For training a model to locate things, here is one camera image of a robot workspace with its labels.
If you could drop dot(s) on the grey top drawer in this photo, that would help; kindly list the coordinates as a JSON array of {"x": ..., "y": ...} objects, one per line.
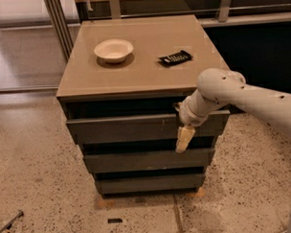
[{"x": 124, "y": 128}]

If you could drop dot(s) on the grey middle drawer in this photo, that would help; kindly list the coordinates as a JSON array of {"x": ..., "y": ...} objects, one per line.
[{"x": 149, "y": 160}]

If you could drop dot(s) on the grey drawer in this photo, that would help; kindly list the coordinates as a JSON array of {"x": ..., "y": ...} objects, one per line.
[
  {"x": 124, "y": 128},
  {"x": 149, "y": 160},
  {"x": 149, "y": 183}
]

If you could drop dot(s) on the white ceramic bowl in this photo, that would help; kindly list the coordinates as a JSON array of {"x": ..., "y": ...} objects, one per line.
[{"x": 114, "y": 50}]

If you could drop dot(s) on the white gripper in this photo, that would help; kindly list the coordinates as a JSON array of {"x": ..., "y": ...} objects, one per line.
[{"x": 188, "y": 115}]

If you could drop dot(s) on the metal railing frame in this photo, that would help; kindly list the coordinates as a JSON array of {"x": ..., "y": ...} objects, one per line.
[{"x": 226, "y": 21}]

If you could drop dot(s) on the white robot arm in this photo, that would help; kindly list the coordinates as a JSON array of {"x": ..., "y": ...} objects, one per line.
[{"x": 253, "y": 162}]

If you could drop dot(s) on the black remote control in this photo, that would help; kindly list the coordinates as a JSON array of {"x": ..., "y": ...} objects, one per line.
[{"x": 176, "y": 58}]

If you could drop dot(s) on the grey drawer cabinet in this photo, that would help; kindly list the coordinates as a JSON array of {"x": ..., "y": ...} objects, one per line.
[{"x": 141, "y": 84}]

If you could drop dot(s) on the grey bottom drawer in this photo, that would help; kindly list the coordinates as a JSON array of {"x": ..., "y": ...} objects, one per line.
[{"x": 149, "y": 183}]

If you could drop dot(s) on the metal tool on floor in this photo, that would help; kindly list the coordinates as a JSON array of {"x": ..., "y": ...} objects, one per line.
[{"x": 7, "y": 227}]

